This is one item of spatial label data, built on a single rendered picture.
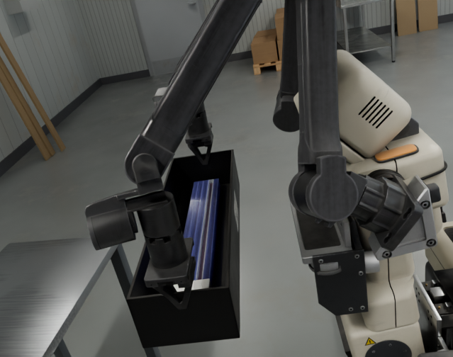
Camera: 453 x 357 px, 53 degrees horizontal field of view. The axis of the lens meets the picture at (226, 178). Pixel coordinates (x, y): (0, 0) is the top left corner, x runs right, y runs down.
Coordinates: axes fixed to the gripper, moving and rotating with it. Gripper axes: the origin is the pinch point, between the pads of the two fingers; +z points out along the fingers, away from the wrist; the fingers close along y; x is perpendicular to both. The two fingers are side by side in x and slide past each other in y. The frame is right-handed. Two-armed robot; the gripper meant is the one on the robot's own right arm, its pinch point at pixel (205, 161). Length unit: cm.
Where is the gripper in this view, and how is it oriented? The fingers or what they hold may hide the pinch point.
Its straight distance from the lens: 125.3
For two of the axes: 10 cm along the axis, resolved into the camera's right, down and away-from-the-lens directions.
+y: -0.2, 4.5, -8.9
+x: 9.9, -1.4, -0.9
